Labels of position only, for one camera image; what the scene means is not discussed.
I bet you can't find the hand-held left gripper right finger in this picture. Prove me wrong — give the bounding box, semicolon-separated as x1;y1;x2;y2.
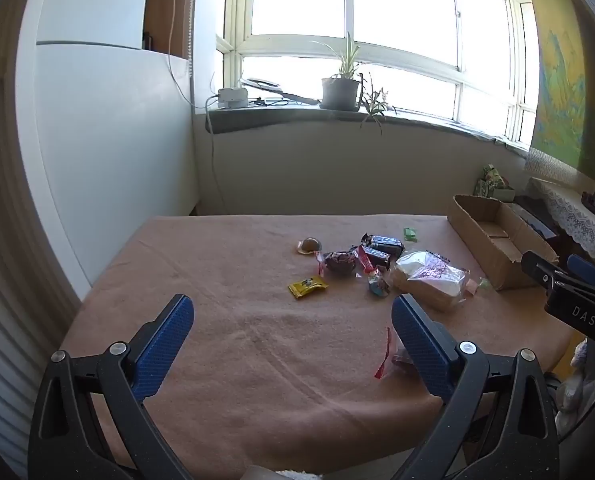
390;294;562;480

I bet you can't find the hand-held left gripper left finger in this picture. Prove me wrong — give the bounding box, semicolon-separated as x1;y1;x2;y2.
28;294;196;480

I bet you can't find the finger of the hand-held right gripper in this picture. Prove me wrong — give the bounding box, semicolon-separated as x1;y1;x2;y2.
566;253;595;291
521;250;564;288

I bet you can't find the cardboard box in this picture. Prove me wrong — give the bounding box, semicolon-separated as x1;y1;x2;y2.
446;194;561;291

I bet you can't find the bagged sliced bread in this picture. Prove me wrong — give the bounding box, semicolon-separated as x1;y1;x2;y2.
388;250;471;312

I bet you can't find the small colourful candy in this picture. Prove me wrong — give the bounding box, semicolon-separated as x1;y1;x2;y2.
367;269;391;296

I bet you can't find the red dark candy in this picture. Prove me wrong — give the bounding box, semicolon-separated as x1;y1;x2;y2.
315;247;374;278

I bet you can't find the yellow candy packet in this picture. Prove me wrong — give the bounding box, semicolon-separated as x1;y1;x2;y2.
287;276;329;301

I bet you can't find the red striped clear candy wrapper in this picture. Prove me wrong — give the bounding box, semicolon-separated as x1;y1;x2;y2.
373;327;419;379

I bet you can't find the lace-covered side table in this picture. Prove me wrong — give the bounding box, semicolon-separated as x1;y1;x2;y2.
524;149;595;267

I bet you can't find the white fuzzy cloth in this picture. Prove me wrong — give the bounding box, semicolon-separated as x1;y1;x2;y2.
557;339;594;415

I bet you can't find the green tissue box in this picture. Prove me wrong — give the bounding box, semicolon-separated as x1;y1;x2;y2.
473;163;517;204

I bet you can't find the white ribbed radiator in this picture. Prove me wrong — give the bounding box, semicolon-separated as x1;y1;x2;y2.
0;230;81;466

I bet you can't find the small hanging plant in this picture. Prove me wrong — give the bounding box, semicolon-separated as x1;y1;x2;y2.
357;74;397;134

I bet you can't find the white power adapter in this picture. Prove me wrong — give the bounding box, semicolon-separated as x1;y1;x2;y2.
217;87;250;110

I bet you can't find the potted spider plant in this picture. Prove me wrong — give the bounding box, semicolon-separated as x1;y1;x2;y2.
309;32;374;112

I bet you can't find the window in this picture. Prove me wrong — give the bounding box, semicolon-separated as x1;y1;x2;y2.
216;0;542;147

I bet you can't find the landscape wall poster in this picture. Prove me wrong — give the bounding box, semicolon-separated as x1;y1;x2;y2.
520;0;595;181

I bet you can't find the white cable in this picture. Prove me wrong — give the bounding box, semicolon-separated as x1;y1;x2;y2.
205;92;227;203

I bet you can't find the thin white cord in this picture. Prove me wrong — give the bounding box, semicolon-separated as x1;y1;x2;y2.
166;0;201;109

